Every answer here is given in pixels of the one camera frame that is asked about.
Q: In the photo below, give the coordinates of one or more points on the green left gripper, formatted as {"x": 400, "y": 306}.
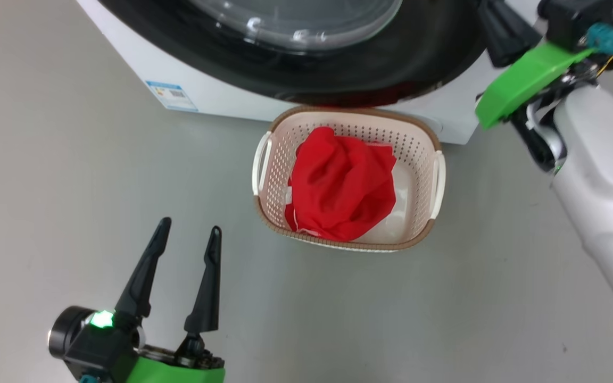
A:
{"x": 179, "y": 372}

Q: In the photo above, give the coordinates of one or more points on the blue energy label sticker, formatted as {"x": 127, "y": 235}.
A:
{"x": 172, "y": 96}

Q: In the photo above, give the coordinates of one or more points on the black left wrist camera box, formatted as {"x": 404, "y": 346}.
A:
{"x": 93, "y": 346}

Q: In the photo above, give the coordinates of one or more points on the black round glass washer door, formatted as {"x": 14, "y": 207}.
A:
{"x": 434, "y": 53}

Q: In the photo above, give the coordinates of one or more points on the white front-load washing machine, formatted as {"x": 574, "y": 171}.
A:
{"x": 221, "y": 96}

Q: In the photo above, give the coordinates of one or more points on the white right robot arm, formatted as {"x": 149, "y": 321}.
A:
{"x": 604, "y": 175}

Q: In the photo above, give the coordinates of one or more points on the round white filter cover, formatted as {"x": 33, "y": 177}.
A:
{"x": 434, "y": 125}

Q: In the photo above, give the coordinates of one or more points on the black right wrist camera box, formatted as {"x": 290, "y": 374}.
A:
{"x": 572, "y": 21}

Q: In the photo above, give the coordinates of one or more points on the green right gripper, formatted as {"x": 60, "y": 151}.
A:
{"x": 524, "y": 80}

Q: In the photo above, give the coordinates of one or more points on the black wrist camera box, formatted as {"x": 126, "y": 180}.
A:
{"x": 572, "y": 21}
{"x": 93, "y": 346}

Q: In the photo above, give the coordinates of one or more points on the red and white garment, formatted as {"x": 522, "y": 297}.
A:
{"x": 344, "y": 186}

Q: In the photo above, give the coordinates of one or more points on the cream perforated basket brown rim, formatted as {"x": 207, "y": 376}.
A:
{"x": 277, "y": 159}

